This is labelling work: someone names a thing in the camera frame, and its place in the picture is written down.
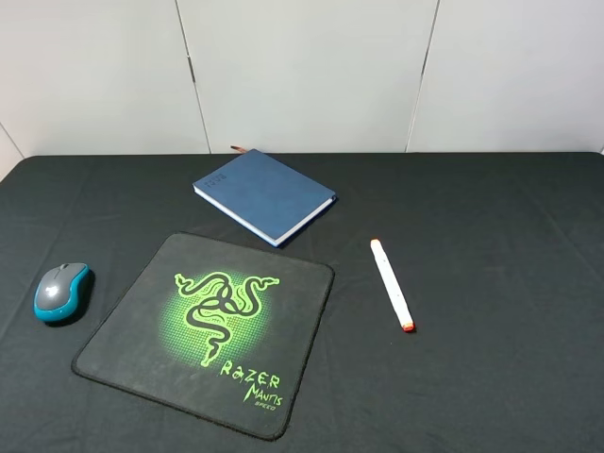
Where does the white marker with orange caps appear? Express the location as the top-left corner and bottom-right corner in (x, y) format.
(370, 239), (415, 332)

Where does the grey and teal computer mouse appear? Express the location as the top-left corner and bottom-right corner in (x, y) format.
(33, 262), (91, 323)

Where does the blue hardcover notebook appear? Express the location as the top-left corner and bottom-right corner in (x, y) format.
(193, 149), (336, 247)

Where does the black Razer mouse pad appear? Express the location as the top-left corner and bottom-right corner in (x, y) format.
(72, 232), (334, 441)

